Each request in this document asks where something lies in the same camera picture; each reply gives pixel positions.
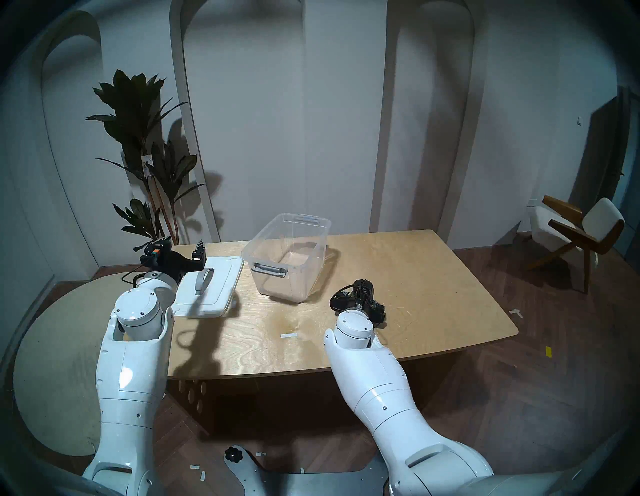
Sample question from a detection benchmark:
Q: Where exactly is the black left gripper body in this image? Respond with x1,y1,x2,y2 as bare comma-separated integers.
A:
155,250,193,285

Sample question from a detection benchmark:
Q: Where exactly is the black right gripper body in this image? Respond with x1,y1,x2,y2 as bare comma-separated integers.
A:
350,280,377,313

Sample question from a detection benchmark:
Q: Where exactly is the white lid with grey handle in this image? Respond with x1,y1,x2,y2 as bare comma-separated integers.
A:
172,256,244,319

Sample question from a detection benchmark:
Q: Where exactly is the clear plastic storage container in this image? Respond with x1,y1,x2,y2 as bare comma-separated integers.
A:
241,213,332,304

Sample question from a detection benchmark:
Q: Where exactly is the light wooden table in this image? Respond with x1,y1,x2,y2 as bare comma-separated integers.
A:
167,230,520,436

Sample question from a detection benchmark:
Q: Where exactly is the round beige rug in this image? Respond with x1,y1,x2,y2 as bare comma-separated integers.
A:
13,272,166,457

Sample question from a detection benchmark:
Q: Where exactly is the tall dark green plant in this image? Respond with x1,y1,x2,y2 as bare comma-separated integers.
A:
85,70,206,253

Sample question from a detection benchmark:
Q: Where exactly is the white wooden armchair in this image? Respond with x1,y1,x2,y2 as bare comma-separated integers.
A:
524,195,626,294

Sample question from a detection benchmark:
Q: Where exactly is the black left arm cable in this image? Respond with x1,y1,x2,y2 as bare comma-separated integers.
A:
122,265,151,288

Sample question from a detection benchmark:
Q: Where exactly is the grey metal robot base plate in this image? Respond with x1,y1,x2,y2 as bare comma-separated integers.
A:
223,445,388,496

